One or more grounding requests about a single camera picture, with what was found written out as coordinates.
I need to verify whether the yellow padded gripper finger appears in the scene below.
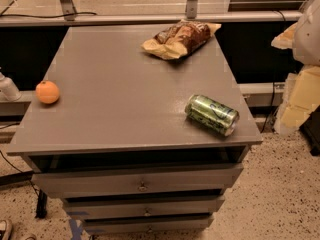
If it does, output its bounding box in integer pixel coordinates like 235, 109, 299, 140
274, 66, 320, 135
271, 23, 297, 49

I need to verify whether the green soda can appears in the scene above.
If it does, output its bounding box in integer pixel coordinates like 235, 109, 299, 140
185, 95, 240, 137

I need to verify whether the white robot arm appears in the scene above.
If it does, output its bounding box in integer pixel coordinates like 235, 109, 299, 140
271, 0, 320, 134

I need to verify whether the brown chip bag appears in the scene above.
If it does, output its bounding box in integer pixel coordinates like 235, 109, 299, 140
142, 20, 221, 60

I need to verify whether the orange fruit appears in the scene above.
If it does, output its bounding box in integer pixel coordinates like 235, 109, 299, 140
36, 81, 60, 104

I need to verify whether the white pipe at left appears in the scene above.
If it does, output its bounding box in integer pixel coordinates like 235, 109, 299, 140
0, 72, 21, 101

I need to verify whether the white sneaker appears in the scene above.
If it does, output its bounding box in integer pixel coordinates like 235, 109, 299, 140
0, 220, 12, 240

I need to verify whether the grey metal frame rail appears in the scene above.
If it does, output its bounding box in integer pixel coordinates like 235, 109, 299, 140
0, 0, 304, 27

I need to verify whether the black cable on ledge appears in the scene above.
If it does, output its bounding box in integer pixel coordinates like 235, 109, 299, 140
0, 11, 98, 19

